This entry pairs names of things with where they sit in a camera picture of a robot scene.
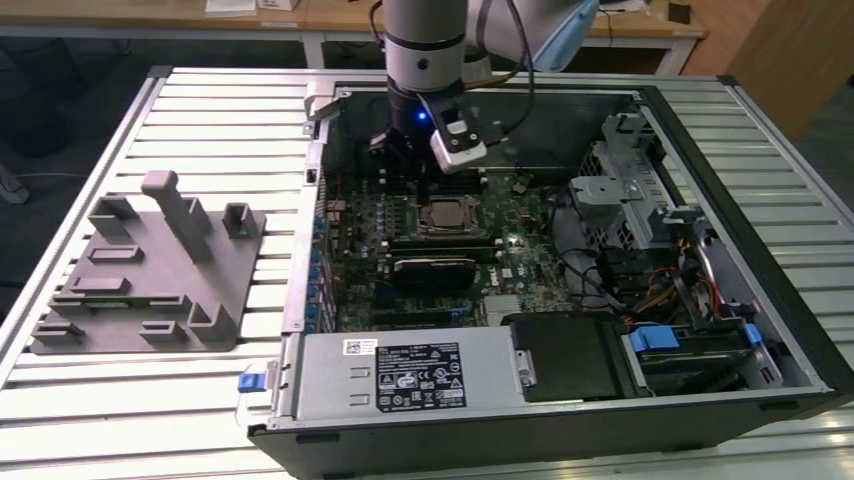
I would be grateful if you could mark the black RAM slot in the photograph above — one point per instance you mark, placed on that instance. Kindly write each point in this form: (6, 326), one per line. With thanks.
(399, 190)
(441, 252)
(399, 184)
(441, 242)
(487, 257)
(441, 247)
(399, 172)
(399, 178)

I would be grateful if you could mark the small silver heatsink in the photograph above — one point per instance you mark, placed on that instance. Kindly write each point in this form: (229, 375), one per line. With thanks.
(503, 306)

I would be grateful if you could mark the blue power supply latch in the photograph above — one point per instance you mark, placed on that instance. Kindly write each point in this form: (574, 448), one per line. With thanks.
(250, 382)

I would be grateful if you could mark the hard disk in blue carrier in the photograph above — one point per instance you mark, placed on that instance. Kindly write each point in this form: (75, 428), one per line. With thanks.
(654, 340)

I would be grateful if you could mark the black expansion slot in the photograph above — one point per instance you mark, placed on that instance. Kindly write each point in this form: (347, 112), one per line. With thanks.
(410, 318)

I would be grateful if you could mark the wooden desk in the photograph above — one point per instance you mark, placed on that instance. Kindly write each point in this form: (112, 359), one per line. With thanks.
(201, 25)

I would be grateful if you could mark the CPU socket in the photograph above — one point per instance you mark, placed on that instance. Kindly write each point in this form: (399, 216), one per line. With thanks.
(454, 234)

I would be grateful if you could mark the green motherboard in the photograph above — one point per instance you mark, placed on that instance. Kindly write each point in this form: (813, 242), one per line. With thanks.
(542, 235)

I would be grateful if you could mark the grey stand foot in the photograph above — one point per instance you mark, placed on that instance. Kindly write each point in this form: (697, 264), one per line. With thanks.
(12, 190)

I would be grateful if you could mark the black graphics card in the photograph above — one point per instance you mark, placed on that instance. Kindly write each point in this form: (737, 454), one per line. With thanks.
(434, 275)

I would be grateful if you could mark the round coin cell battery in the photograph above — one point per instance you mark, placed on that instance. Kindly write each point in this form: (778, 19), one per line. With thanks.
(518, 186)

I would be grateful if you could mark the small black box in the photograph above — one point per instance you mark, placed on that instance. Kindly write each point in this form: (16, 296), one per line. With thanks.
(680, 12)

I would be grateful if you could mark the white paper stack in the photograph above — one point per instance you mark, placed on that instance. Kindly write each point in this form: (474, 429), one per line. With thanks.
(230, 6)

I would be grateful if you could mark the black drive bay cover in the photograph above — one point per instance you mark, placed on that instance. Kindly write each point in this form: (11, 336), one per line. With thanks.
(568, 355)

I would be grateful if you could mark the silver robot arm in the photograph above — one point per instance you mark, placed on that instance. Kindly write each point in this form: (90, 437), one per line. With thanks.
(423, 55)

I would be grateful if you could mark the black open PC case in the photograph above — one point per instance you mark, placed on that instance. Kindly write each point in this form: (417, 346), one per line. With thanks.
(534, 445)

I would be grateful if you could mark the wooden cabinet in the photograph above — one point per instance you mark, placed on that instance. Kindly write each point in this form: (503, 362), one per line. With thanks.
(788, 55)

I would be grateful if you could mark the blue expansion slot clip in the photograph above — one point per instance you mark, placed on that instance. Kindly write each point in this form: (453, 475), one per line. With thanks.
(315, 292)
(314, 275)
(311, 313)
(315, 259)

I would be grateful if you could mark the silver square CPU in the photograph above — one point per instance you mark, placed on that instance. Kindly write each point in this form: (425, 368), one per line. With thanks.
(450, 214)

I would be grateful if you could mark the grey parts rack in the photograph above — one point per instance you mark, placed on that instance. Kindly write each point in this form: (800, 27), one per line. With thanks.
(161, 270)

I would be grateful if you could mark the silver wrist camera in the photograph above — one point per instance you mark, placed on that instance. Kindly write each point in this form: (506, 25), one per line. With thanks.
(461, 160)

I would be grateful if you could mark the silver power supply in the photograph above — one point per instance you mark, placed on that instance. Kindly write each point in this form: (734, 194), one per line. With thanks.
(314, 370)

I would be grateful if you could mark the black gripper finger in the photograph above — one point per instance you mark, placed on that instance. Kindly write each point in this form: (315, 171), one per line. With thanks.
(427, 180)
(394, 147)

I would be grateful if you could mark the silver metal disk bay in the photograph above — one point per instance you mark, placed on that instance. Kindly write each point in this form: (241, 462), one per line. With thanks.
(601, 190)

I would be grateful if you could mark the small white box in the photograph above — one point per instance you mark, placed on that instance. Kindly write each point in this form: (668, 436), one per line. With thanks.
(277, 4)

